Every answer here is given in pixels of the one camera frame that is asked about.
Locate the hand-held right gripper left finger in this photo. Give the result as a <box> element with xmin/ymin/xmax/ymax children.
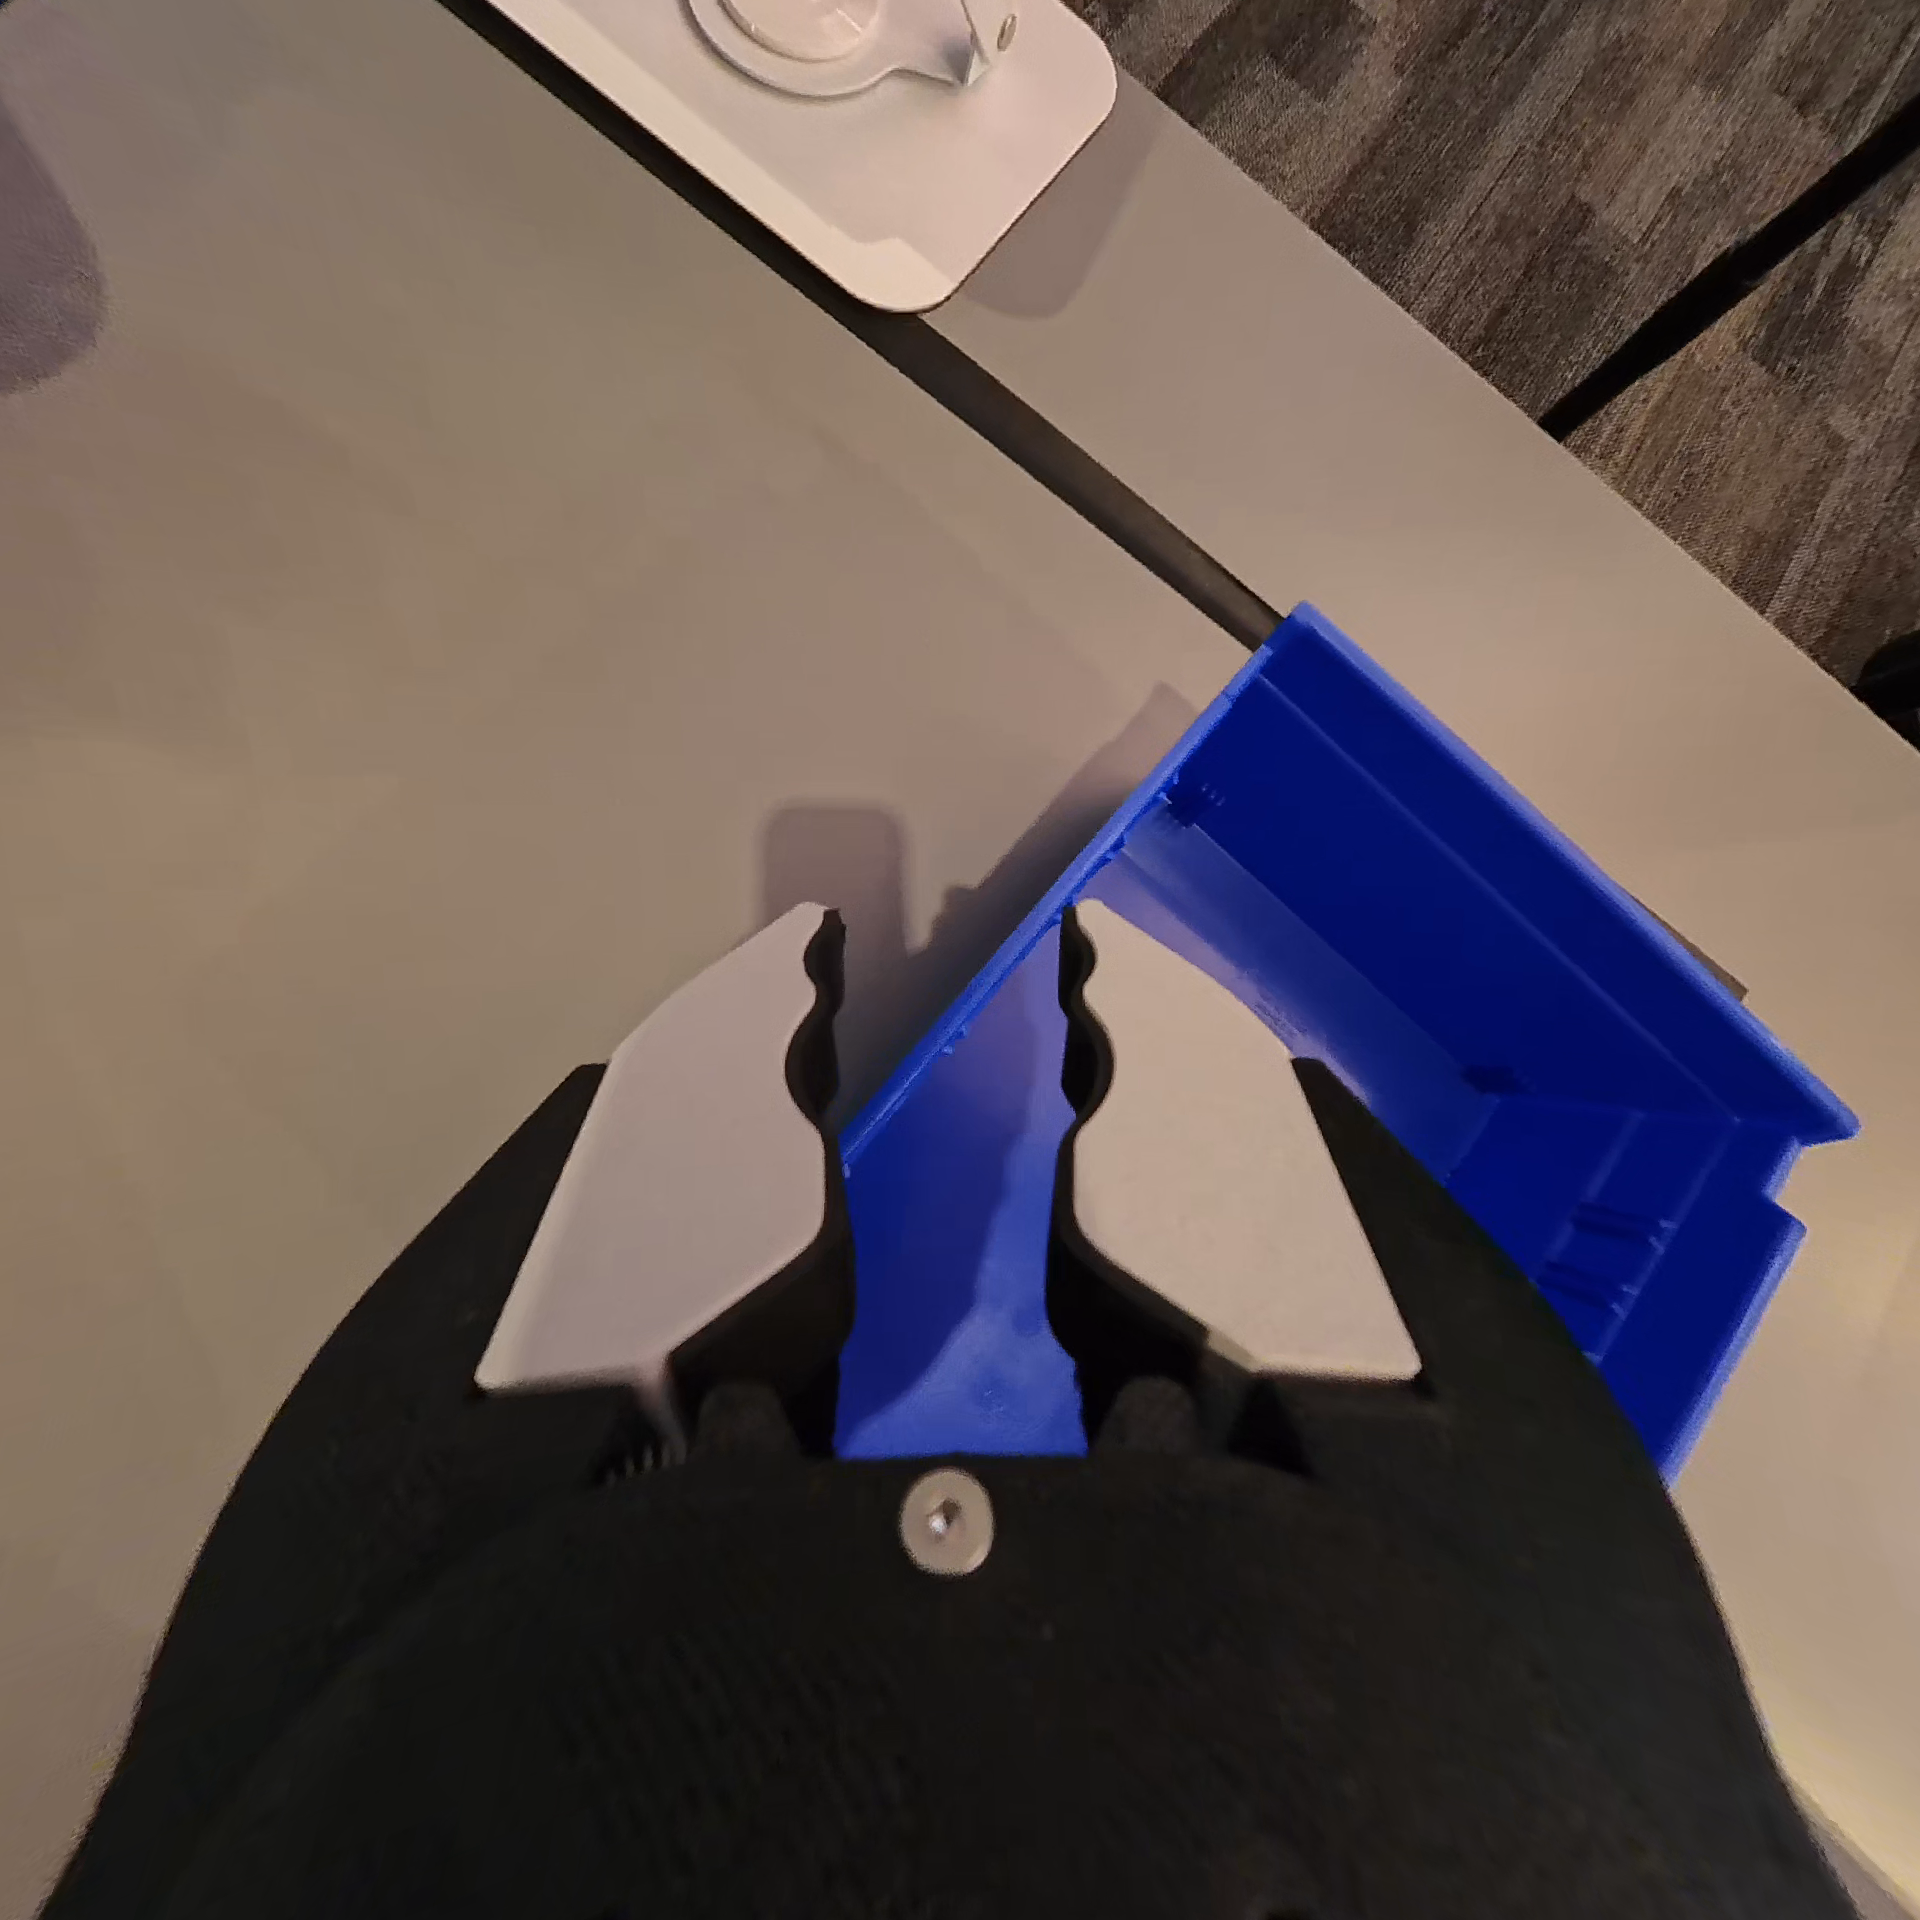
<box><xmin>476</xmin><ymin>902</ymin><xmax>856</xmax><ymax>1398</ymax></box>

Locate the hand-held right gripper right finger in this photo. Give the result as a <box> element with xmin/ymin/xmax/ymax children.
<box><xmin>1049</xmin><ymin>902</ymin><xmax>1424</xmax><ymax>1385</ymax></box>

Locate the blue plastic bin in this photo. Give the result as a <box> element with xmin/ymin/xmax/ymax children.
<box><xmin>831</xmin><ymin>600</ymin><xmax>1862</xmax><ymax>1488</ymax></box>

